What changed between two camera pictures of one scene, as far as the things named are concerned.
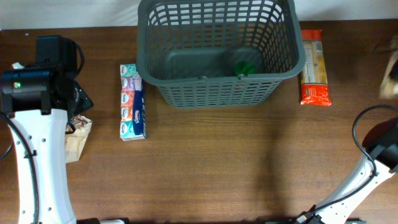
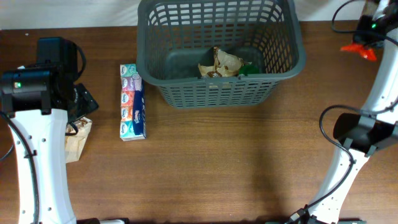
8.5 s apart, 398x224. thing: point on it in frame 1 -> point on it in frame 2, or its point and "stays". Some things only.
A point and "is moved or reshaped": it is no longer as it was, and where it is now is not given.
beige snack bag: [388, 88] is moved or reshaped
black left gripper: [87, 103] stays
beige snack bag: [74, 143] stays
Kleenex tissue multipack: [132, 104] stays
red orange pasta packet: [314, 89] -> [367, 53]
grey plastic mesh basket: [188, 50] stays
